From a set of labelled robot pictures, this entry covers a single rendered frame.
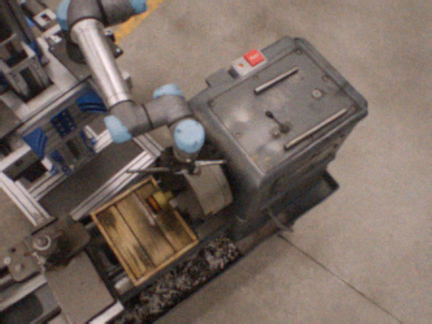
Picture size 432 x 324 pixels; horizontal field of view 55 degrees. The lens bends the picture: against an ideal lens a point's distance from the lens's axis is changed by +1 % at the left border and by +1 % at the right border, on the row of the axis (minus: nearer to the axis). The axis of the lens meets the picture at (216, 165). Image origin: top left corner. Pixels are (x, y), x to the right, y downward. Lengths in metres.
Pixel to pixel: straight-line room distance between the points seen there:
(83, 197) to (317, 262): 1.48
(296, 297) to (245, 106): 1.43
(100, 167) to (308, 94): 1.47
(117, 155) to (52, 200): 0.46
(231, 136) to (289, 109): 0.25
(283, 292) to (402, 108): 1.62
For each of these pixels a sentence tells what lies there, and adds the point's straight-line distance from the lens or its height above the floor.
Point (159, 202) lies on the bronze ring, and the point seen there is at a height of 1.12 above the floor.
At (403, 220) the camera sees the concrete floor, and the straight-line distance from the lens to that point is 3.00.
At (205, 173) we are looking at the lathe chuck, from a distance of 1.47.
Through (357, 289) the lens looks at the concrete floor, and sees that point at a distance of 2.77.
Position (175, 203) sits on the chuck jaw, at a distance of 1.56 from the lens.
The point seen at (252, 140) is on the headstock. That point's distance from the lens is 1.50.
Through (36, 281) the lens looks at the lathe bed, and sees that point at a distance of 1.85.
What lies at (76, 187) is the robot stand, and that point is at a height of 0.21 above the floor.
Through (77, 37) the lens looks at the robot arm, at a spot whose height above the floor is 1.65.
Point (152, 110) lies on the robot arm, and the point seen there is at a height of 1.65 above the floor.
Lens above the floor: 2.58
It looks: 66 degrees down
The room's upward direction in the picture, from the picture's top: 5 degrees clockwise
